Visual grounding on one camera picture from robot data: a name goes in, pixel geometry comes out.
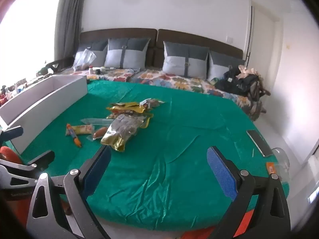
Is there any long yellow snack packet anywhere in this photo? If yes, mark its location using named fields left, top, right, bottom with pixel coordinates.
left=106, top=105, right=147, bottom=115

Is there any black plastic bag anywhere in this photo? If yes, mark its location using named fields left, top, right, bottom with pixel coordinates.
left=215, top=69, right=252, bottom=96

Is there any orange blue sausage stick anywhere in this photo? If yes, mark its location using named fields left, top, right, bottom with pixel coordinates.
left=66, top=123, right=83, bottom=148

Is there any black chair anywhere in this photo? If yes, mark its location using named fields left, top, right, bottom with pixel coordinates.
left=45, top=56, right=75, bottom=74

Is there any grey two-tone pillow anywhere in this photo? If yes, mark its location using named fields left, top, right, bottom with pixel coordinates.
left=75, top=40, right=109, bottom=66
left=104, top=38, right=151, bottom=70
left=162, top=41, right=210, bottom=78
left=207, top=50, right=246, bottom=81

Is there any brown sausage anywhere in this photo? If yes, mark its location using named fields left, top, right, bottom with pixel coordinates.
left=86, top=127, right=109, bottom=141

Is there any white door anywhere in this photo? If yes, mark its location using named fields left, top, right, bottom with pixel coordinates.
left=245, top=0, right=283, bottom=105

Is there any green blanket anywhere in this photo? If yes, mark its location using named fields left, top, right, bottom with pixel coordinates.
left=5, top=80, right=291, bottom=229

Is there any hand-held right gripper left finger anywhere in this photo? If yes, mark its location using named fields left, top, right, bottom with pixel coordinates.
left=26, top=145, right=112, bottom=239

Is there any small yellow snack packet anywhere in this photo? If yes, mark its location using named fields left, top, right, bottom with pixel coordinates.
left=73, top=125, right=95, bottom=135

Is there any grey brown backpack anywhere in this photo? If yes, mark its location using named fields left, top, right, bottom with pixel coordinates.
left=247, top=75, right=271, bottom=115

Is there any smartphone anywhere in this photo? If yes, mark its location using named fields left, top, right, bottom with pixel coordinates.
left=247, top=129, right=274, bottom=158

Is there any yellow-edged clear nut pouch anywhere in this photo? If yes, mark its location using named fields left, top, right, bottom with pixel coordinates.
left=100, top=114, right=153, bottom=152

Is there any white rectangular box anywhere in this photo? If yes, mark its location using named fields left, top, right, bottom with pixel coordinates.
left=0, top=76, right=88, bottom=155

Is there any black door handle bar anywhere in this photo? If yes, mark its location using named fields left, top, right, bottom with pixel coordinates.
left=247, top=6, right=255, bottom=60

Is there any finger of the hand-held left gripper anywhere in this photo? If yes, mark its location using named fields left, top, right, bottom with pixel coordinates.
left=27, top=151, right=55, bottom=171
left=0, top=126, right=24, bottom=148

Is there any beige crumpled paper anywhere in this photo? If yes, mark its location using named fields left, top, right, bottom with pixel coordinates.
left=237, top=65, right=260, bottom=80

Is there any orange clothing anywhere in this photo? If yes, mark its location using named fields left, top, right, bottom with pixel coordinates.
left=0, top=146, right=252, bottom=239

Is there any cluster of small bottles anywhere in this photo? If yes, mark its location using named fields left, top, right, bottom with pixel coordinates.
left=0, top=67, right=53, bottom=105

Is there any long clear snack packet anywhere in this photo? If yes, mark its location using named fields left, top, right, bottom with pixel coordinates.
left=82, top=118, right=115, bottom=126

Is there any floral bedsheet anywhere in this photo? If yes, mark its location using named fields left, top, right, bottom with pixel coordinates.
left=57, top=67, right=265, bottom=122

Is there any grey curtain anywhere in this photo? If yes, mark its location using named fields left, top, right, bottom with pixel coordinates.
left=57, top=0, right=88, bottom=63

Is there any yellow brown snack packet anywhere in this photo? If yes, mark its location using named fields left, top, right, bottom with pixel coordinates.
left=110, top=102, right=140, bottom=109

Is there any clear plastic bag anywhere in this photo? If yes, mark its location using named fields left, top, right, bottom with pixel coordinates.
left=72, top=48, right=97, bottom=70

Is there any brown padded headboard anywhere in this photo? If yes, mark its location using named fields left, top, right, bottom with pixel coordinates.
left=79, top=28, right=243, bottom=68

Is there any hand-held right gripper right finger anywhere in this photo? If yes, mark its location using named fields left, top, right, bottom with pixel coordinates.
left=207, top=146, right=292, bottom=239

